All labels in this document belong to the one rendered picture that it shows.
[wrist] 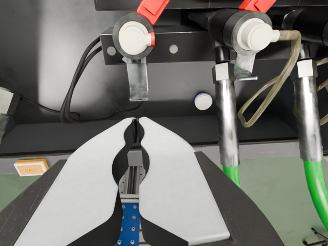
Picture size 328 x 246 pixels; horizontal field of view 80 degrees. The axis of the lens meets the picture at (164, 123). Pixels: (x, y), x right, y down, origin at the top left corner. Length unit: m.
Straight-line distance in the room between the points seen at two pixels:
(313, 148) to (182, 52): 0.18
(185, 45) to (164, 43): 0.03
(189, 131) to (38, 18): 0.35
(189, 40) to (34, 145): 0.36
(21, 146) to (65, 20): 0.26
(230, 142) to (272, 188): 2.15
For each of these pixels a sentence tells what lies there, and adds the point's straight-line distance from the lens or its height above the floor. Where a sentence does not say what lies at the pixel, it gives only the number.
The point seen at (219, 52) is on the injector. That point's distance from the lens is 0.20.
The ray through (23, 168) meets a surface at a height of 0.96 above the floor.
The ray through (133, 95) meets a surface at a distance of 0.15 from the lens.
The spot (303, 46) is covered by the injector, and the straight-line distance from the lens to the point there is 0.24.
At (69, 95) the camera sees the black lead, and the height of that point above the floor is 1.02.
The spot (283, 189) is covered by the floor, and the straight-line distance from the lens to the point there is 2.40.
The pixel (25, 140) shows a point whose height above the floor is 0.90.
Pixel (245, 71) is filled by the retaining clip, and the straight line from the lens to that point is 0.17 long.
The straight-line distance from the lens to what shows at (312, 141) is 0.23.
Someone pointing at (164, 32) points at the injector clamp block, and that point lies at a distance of 0.26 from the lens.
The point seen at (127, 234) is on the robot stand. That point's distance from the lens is 0.80.
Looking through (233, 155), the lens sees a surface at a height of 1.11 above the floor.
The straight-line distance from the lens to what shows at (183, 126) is 0.44.
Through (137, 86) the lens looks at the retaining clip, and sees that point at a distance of 0.16.
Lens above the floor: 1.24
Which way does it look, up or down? 58 degrees down
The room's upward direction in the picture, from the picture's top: 172 degrees clockwise
